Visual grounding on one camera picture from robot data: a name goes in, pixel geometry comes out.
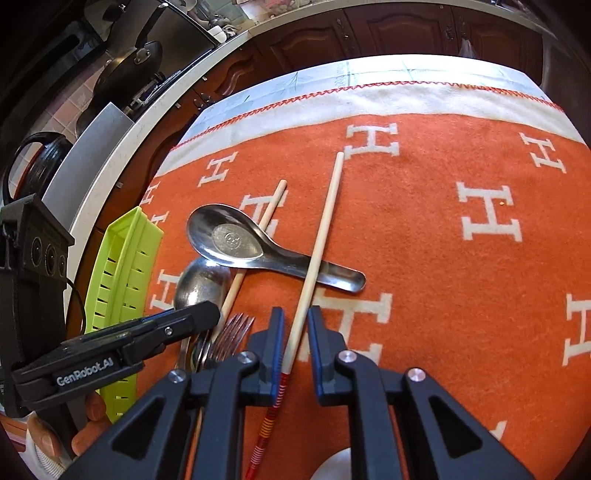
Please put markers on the orange H-pattern blanket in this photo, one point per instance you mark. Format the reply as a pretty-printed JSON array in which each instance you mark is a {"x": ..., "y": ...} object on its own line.
[{"x": 466, "y": 207}]

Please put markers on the black wok with handle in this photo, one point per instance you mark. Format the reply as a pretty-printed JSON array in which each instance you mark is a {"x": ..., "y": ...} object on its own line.
[{"x": 126, "y": 75}]

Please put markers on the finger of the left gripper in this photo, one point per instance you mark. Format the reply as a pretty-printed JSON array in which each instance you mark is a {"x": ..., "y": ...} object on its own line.
[{"x": 137, "y": 340}]

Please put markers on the large steel tablespoon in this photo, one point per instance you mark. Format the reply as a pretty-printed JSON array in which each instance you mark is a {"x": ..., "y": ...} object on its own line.
[{"x": 202, "y": 280}]

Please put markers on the steel Chinese soup spoon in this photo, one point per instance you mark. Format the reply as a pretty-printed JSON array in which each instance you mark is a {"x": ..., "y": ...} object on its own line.
[{"x": 228, "y": 237}]

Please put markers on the white ceramic spoon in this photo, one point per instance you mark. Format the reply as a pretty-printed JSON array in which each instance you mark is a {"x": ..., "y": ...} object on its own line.
[{"x": 336, "y": 467}]

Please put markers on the steel fork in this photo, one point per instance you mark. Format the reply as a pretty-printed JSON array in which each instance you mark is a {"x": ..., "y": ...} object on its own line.
[{"x": 227, "y": 342}]

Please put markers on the light bamboo chopstick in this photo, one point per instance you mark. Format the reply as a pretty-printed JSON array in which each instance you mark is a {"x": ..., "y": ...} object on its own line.
[{"x": 233, "y": 291}]

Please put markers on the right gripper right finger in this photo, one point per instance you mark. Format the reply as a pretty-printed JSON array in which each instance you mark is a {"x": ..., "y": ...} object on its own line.
[{"x": 402, "y": 425}]

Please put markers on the green plastic utensil tray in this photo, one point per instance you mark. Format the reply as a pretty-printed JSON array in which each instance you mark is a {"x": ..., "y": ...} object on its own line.
[{"x": 121, "y": 272}]

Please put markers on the light blue table cover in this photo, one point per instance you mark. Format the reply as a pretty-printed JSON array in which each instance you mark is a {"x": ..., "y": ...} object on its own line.
[{"x": 363, "y": 71}]

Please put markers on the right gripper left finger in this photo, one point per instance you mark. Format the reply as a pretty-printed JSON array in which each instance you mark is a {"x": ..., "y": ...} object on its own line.
[{"x": 190, "y": 425}]

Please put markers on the steel stove guard panel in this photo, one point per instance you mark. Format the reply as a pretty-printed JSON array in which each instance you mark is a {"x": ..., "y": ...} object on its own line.
[{"x": 76, "y": 174}]

